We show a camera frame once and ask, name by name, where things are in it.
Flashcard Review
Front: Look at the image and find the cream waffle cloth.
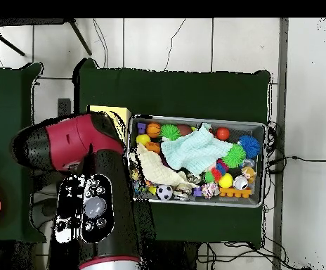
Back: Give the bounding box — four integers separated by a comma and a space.
136, 143, 197, 188

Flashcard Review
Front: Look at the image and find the mint green waffle cloth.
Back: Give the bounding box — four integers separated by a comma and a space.
160, 122, 234, 176

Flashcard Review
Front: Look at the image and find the wooden box with three holes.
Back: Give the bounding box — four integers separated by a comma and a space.
87, 105, 132, 143

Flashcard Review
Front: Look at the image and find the shallow mesh bin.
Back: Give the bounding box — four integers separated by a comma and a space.
124, 114, 268, 209

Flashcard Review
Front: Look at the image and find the small orange basketball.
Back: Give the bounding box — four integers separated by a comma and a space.
145, 122, 162, 139

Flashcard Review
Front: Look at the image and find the brown toy football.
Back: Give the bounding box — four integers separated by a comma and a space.
176, 123, 194, 137

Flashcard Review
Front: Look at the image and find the small soccer ball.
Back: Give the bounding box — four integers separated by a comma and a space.
155, 184, 174, 201

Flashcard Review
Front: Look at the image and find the red ball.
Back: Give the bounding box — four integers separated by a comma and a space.
215, 126, 230, 141

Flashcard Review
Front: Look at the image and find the dark green table cloth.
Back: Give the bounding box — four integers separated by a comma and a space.
71, 58, 271, 245

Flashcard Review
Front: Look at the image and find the yellow ball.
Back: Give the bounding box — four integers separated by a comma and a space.
217, 172, 234, 188

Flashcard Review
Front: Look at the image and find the blue spiky ball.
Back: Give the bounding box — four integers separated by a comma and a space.
238, 135, 261, 160

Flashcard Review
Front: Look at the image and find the black upright panel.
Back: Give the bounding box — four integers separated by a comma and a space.
56, 98, 72, 117

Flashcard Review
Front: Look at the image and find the grey stand base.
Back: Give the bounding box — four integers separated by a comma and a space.
31, 197, 58, 229

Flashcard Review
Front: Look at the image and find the green cloth side table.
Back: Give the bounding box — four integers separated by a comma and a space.
0, 62, 48, 245

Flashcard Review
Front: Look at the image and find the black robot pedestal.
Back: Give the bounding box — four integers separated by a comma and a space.
140, 240, 202, 270

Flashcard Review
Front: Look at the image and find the black floor cable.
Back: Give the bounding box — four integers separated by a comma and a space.
266, 155, 326, 163

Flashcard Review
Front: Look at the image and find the black metal frame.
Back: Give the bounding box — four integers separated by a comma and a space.
0, 18, 93, 57

